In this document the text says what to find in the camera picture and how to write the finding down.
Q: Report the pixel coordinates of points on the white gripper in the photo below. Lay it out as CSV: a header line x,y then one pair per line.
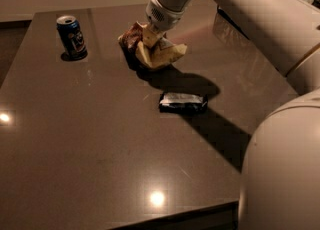
x,y
163,16

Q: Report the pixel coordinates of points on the brown chip bag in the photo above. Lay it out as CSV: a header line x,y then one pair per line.
x,y
154,58

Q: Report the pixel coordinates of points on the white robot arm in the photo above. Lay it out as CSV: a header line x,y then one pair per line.
x,y
280,179

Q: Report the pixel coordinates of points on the blue pepsi can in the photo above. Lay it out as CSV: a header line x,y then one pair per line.
x,y
71,36

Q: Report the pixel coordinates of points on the dark blue snack bar wrapper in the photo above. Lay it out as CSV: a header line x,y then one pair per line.
x,y
182,103

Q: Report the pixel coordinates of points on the black wire napkin basket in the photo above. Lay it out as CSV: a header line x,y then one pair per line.
x,y
223,14

